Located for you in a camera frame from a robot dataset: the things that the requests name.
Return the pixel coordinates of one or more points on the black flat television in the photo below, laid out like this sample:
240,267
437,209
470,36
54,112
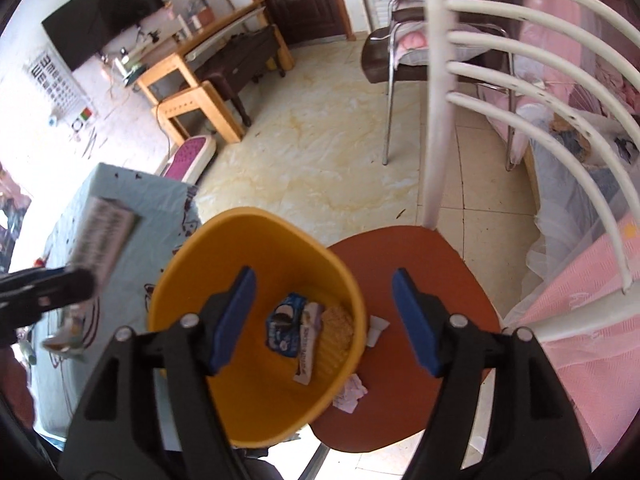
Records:
100,15

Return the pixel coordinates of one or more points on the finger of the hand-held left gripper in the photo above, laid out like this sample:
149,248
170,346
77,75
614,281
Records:
60,287

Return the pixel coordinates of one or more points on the purple and white vibration plate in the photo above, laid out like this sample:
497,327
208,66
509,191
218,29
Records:
187,157

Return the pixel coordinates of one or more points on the silver snack wrapper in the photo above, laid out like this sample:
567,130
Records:
105,235

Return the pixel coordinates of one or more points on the light wooden desk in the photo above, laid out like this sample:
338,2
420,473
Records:
170,67

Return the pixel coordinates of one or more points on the brown chair with metal frame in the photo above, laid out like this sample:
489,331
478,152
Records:
375,55

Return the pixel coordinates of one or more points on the eye chart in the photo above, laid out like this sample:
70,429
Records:
55,80

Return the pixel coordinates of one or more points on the crumpled white and pink paper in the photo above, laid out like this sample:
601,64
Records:
350,392

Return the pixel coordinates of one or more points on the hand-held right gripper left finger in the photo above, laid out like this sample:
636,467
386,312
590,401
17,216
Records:
232,320

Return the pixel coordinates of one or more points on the white and purple wrapper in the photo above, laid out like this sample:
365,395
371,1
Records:
307,345

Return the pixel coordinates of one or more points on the light blue printed tablecloth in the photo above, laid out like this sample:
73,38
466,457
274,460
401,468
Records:
150,200

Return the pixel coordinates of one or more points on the dark brown padded stool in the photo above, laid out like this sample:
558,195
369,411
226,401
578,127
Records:
235,55

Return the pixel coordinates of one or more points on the blue cookie packet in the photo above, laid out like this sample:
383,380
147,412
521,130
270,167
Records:
282,320

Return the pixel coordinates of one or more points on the white chair with brown seat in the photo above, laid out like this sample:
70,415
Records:
400,255

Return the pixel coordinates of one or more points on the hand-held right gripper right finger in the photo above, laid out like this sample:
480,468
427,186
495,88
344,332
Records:
417,320

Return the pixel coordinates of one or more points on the yellow plastic bin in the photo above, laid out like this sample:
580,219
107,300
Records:
260,240

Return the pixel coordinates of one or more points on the dry instant noodle block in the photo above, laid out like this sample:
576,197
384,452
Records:
337,327

